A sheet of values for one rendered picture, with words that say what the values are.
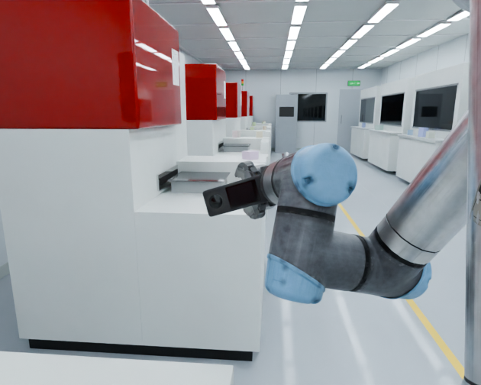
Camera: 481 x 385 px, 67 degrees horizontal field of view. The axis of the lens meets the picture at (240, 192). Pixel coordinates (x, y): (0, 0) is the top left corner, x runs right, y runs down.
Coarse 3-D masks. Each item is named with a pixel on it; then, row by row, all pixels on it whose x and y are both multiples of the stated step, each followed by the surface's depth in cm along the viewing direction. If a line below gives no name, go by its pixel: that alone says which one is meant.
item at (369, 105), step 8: (368, 88) 1028; (376, 88) 945; (360, 96) 1116; (368, 96) 1026; (376, 96) 946; (360, 104) 1114; (368, 104) 1024; (376, 104) 951; (360, 112) 1111; (368, 112) 1022; (376, 112) 955; (360, 120) 1110; (368, 120) 1021; (376, 120) 959; (352, 128) 1125; (360, 128) 1006; (368, 128) 970; (352, 136) 1123; (360, 136) 1016; (368, 136) 977; (352, 144) 1121; (360, 144) 1014; (368, 144) 982; (352, 152) 1119; (360, 152) 1013; (368, 152) 986
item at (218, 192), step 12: (240, 180) 59; (252, 180) 59; (204, 192) 61; (216, 192) 60; (228, 192) 60; (240, 192) 59; (252, 192) 59; (216, 204) 60; (228, 204) 60; (240, 204) 59; (252, 204) 59
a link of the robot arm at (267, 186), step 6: (282, 156) 53; (276, 162) 52; (270, 168) 53; (264, 174) 55; (270, 174) 52; (264, 180) 54; (270, 180) 51; (264, 186) 54; (270, 186) 52; (270, 192) 52; (270, 198) 54; (276, 198) 52; (276, 204) 55
